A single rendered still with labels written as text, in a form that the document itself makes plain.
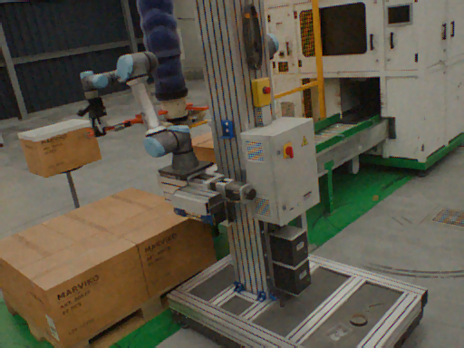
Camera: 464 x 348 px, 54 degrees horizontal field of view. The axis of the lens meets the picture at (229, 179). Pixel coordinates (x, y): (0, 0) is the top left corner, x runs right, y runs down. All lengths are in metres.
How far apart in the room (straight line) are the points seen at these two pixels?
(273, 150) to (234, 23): 0.62
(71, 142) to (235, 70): 2.68
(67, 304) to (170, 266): 0.72
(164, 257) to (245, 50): 1.47
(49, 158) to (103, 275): 1.98
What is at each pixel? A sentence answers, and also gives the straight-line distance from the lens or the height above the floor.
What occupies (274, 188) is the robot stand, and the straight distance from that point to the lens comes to 2.22.
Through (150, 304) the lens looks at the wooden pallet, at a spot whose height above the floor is 0.11.
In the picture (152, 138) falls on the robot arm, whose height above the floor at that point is 1.26.
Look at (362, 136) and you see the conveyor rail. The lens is 4.48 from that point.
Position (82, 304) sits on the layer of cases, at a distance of 2.82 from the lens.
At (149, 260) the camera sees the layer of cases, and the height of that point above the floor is 0.40.
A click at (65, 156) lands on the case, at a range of 4.63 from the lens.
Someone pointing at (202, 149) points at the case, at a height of 0.93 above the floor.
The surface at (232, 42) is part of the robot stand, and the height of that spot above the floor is 1.66.
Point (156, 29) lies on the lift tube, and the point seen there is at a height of 1.77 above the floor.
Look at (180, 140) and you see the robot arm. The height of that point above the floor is 1.21.
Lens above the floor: 1.76
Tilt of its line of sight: 19 degrees down
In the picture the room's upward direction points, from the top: 9 degrees counter-clockwise
